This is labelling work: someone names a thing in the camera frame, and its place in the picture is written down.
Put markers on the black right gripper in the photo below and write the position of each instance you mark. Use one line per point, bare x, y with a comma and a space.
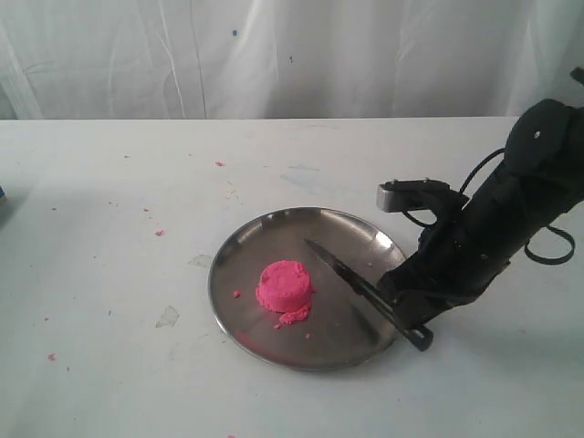
536, 182

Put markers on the black kitchen knife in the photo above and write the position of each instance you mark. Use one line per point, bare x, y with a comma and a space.
347, 276

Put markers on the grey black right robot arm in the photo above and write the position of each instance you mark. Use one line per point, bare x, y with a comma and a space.
472, 239

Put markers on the round steel plate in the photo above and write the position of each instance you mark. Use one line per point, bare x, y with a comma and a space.
342, 329

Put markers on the white backdrop sheet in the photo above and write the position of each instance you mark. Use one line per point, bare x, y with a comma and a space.
286, 59

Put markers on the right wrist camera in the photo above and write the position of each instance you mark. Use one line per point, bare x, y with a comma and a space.
399, 196

